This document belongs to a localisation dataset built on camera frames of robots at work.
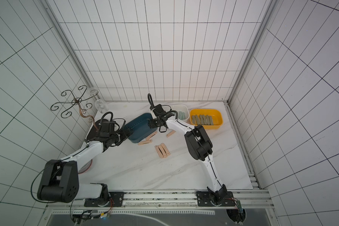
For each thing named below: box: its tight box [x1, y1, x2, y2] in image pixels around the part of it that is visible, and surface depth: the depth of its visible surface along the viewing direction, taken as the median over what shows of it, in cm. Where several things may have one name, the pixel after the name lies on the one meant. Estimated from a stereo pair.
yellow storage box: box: [189, 108, 224, 130], surface depth 109 cm
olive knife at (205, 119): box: [201, 114, 208, 126], surface depth 109 cm
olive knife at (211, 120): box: [208, 115, 214, 126], surface depth 108 cm
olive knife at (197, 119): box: [194, 114, 202, 125], surface depth 110 cm
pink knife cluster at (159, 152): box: [154, 145, 164, 159], surface depth 92 cm
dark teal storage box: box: [125, 113, 158, 144], surface depth 106 cm
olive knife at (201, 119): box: [199, 114, 205, 126], surface depth 109 cm
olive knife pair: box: [205, 114, 211, 125], surface depth 109 cm
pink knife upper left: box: [145, 130, 158, 141], surface depth 99 cm
